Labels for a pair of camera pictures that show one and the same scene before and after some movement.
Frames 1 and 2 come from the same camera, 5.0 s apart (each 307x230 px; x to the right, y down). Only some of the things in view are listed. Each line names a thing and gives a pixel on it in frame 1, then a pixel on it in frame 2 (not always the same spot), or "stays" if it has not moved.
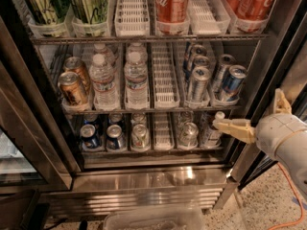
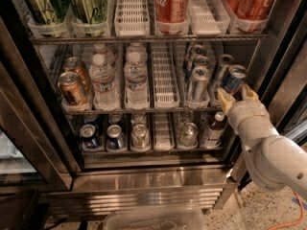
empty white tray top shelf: (131, 11) stays
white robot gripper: (277, 134) to (247, 111)
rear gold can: (77, 64) stays
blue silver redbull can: (232, 81) stays
